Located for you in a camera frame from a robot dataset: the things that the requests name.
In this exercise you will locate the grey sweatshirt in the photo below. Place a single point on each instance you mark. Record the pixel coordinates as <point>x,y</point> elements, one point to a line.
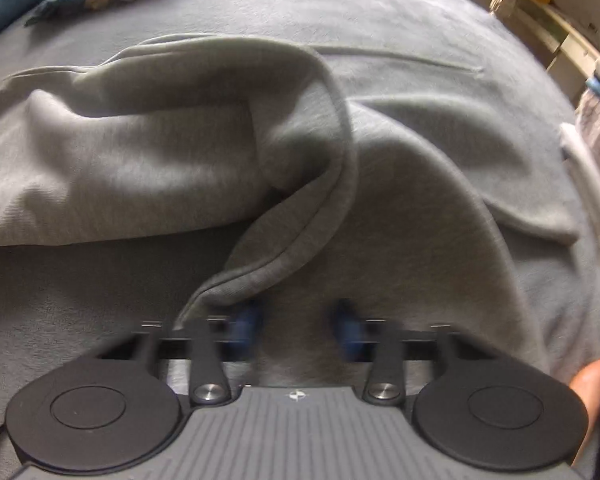
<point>180,135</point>

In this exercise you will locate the cream bedpost finial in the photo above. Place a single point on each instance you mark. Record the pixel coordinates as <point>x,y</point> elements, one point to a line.
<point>503,2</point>

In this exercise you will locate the grey bed blanket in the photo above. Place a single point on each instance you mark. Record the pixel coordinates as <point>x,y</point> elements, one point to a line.
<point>380,5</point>

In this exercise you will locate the cream wooden desk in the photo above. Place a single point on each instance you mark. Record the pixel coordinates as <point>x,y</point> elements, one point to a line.
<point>555,30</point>

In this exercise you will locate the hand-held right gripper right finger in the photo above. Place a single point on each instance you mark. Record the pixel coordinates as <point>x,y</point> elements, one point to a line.
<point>347,325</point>

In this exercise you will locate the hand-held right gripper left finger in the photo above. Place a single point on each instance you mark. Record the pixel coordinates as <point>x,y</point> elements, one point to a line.
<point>245,325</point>

